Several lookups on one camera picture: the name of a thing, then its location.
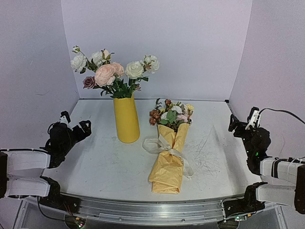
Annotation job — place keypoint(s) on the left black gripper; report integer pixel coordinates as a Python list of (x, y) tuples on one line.
[(87, 131)]

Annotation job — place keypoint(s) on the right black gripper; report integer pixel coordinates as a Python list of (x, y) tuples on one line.
[(238, 128)]

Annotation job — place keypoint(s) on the cream printed ribbon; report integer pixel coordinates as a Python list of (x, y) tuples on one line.
[(158, 145)]

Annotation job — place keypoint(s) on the yellow paper bouquet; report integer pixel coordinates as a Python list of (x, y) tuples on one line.
[(173, 121)]

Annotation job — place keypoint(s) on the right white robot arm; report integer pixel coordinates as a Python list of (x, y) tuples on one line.
[(283, 179)]

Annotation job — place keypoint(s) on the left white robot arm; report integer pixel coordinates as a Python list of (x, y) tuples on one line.
[(16, 164)]

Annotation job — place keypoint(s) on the yellow ceramic vase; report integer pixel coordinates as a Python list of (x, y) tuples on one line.
[(127, 124)]

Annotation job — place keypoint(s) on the white and pink flowers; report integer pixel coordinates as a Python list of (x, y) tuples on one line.
[(111, 77)]

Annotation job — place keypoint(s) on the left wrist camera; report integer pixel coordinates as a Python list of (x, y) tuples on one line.
[(64, 120)]

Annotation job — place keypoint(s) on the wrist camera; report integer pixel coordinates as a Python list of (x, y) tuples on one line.
[(253, 119), (64, 120)]

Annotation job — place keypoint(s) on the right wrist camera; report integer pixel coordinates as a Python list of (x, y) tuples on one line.
[(253, 119)]

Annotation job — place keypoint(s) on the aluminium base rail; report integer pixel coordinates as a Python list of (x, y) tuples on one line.
[(140, 206)]

